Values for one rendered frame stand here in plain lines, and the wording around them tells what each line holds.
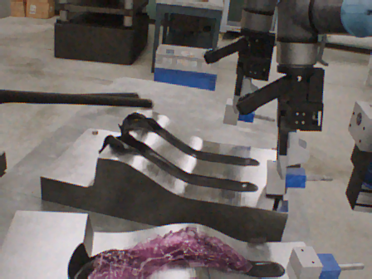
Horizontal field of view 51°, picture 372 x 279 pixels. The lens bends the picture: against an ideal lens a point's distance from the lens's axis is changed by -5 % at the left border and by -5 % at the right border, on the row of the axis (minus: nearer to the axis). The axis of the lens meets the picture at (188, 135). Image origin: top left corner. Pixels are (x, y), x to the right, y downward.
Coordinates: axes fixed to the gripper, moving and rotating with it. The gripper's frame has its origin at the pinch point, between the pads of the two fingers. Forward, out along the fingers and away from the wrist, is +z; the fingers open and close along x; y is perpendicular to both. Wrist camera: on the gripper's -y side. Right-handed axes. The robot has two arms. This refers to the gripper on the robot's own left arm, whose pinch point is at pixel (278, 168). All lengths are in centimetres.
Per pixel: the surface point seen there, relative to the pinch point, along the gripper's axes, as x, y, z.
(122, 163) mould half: -7.8, -29.2, -2.0
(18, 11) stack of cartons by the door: 551, -408, -51
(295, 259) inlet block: -17.0, 3.0, 9.9
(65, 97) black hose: 25, -57, -8
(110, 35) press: 359, -169, -13
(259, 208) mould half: -6.9, -3.4, 5.6
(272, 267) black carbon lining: -17.5, -0.6, 11.5
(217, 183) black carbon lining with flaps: 0.7, -12.0, 4.3
